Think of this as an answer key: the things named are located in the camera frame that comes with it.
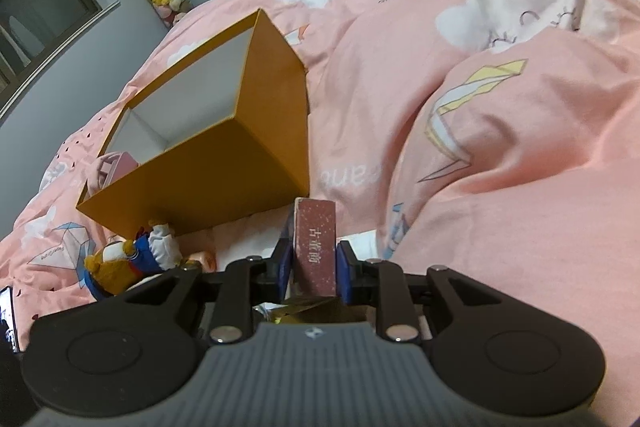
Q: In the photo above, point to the pink printed blanket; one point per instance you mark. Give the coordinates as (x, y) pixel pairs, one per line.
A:
(450, 157)

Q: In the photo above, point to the brown bear plush sailor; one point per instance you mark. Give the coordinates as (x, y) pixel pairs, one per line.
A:
(115, 267)

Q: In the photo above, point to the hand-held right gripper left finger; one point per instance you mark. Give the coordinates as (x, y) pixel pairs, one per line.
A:
(282, 267)

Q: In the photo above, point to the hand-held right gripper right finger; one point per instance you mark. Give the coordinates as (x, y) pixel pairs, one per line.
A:
(346, 274)

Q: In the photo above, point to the gold paper packet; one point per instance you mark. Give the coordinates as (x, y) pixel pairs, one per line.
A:
(305, 309)

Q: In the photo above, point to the orange cardboard box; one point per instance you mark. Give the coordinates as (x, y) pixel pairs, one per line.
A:
(225, 167)

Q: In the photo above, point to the pink zipper pouch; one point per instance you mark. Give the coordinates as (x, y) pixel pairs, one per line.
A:
(117, 167)

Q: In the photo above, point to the small maroon box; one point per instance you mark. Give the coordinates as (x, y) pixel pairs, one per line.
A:
(315, 247)

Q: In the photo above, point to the black smartphone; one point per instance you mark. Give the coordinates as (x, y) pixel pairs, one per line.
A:
(9, 319)

